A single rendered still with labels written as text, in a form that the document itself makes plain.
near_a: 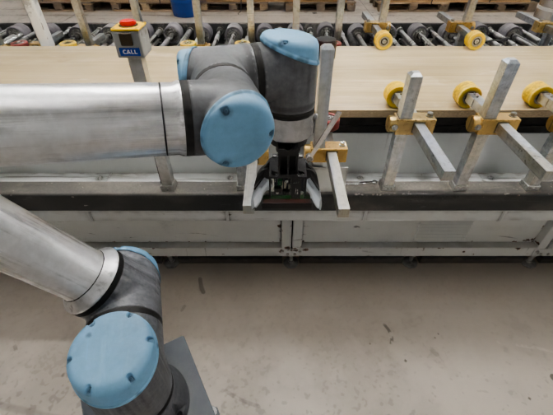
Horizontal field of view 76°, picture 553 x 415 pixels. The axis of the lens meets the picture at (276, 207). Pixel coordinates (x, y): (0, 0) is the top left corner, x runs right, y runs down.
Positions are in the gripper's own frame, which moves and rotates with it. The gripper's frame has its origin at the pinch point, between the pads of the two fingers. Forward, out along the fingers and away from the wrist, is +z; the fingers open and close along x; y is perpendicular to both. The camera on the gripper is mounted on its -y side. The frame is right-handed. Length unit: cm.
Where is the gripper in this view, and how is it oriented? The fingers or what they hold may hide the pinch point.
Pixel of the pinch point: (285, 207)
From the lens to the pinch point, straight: 79.1
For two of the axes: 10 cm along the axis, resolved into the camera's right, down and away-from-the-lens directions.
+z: 0.0, 7.5, 6.6
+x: 10.0, 0.1, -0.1
